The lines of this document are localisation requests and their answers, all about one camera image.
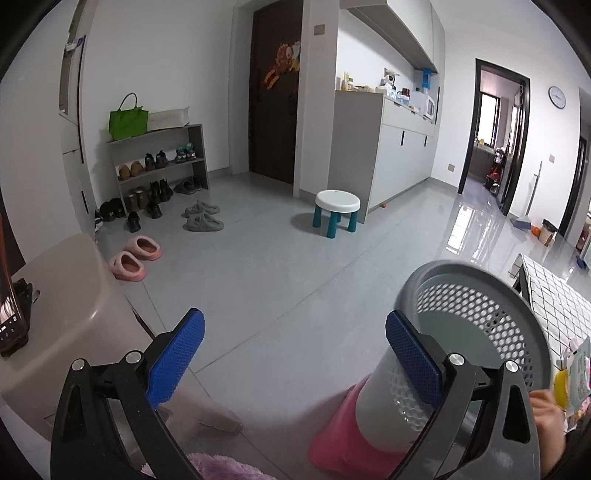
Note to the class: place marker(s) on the black white checkered tablecloth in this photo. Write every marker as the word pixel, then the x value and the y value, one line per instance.
pixel 562 312

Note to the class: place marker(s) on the white teal child stool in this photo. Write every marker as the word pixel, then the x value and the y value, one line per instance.
pixel 337 203

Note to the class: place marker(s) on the yellow plastic lid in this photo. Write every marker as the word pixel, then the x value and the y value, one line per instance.
pixel 561 389

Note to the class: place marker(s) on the grey shoe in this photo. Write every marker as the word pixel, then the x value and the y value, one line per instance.
pixel 200 208
pixel 203 222

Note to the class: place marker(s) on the dark wooden door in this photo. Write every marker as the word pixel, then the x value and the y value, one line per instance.
pixel 275 62

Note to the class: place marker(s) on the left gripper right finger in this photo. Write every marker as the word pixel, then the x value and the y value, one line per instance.
pixel 482 425

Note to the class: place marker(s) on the grey shoe front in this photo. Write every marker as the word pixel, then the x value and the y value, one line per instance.
pixel 203 222

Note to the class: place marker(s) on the grey perforated laundry basket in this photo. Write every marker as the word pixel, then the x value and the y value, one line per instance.
pixel 467 311

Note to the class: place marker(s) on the white microwave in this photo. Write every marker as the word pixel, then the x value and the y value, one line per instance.
pixel 424 104

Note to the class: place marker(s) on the broom with blue dustpan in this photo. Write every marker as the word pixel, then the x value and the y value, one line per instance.
pixel 523 222

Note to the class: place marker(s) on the grey sideboard cabinet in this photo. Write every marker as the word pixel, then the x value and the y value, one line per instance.
pixel 380 149

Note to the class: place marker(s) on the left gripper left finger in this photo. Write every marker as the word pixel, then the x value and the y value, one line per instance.
pixel 86 442

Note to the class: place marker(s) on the grey shoe back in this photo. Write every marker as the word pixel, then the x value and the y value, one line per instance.
pixel 200 208

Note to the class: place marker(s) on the white wet wipes packet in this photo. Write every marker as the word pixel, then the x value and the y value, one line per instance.
pixel 577 362

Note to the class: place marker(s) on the person's right hand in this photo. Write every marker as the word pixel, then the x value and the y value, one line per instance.
pixel 549 420

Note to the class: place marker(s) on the pink slipper far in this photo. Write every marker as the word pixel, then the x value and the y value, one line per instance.
pixel 143 248

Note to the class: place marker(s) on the grey shoe rack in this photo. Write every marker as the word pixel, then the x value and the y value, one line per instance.
pixel 170 154

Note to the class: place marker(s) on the green handbag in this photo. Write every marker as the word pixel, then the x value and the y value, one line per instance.
pixel 128 123

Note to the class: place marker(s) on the small trash bin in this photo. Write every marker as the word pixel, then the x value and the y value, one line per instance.
pixel 547 233

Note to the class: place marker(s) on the blue water dispenser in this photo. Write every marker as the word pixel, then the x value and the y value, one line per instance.
pixel 426 80

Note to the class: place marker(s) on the round wall clock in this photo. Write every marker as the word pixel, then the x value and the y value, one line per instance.
pixel 557 97

